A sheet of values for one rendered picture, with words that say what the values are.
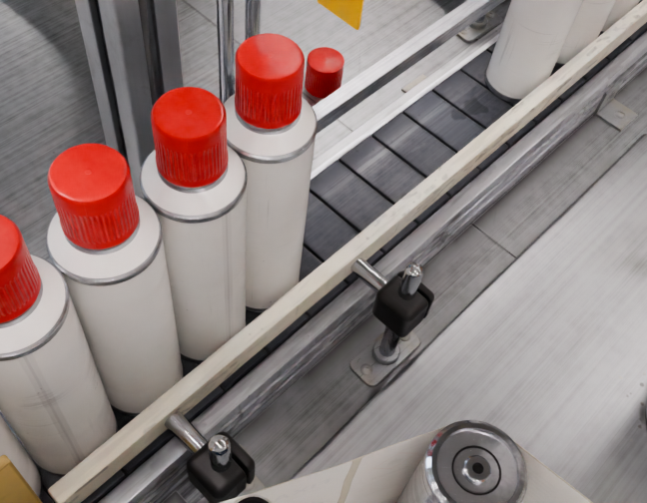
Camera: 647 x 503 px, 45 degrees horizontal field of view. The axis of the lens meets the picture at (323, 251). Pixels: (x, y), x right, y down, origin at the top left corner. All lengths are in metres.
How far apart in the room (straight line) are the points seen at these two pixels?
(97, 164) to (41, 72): 0.42
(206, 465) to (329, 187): 0.24
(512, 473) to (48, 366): 0.20
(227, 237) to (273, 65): 0.09
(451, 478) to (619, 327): 0.31
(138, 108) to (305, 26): 0.29
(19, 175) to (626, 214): 0.48
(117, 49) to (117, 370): 0.20
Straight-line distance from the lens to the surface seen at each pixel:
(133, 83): 0.52
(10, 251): 0.32
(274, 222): 0.43
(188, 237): 0.38
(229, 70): 0.49
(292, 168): 0.40
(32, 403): 0.39
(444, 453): 0.30
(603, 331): 0.57
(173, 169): 0.36
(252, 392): 0.50
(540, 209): 0.68
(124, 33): 0.49
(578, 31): 0.70
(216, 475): 0.44
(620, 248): 0.62
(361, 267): 0.51
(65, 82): 0.74
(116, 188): 0.33
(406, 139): 0.63
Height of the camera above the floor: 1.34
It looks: 56 degrees down
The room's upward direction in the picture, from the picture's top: 9 degrees clockwise
